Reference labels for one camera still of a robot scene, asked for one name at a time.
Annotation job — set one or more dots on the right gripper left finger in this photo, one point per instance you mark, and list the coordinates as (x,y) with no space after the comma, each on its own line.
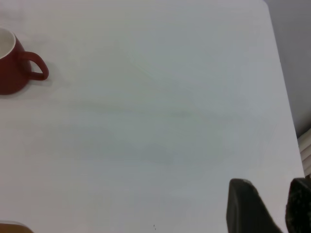
(245,213)

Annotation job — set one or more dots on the white slatted fixture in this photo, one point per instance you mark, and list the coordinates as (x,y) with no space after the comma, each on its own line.
(306,150)

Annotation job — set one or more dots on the red ceramic mug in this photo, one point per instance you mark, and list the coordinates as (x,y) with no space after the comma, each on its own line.
(12,72)

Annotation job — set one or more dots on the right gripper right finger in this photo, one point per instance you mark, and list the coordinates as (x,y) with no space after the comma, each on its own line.
(300,208)

